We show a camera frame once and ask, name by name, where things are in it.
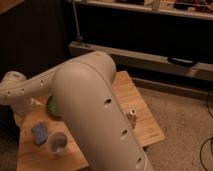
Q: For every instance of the black handle on rail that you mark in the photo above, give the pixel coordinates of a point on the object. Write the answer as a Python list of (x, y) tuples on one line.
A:
[(182, 63)]

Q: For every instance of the green bowl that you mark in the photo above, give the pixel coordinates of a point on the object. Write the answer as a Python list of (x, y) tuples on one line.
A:
[(51, 107)]

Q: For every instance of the metal vertical pole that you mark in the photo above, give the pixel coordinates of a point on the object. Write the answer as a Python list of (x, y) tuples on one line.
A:
[(79, 37)]

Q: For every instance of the beige spice bottle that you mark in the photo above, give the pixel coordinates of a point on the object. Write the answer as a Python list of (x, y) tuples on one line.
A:
[(131, 115)]

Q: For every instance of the metal rail beam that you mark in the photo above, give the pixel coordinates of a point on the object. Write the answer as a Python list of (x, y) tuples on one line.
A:
[(146, 61)]

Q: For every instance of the upper wooden shelf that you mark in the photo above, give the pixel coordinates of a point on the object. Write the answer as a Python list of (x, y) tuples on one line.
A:
[(141, 8)]

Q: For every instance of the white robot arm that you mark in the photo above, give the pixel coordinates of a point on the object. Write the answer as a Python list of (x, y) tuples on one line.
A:
[(82, 90)]

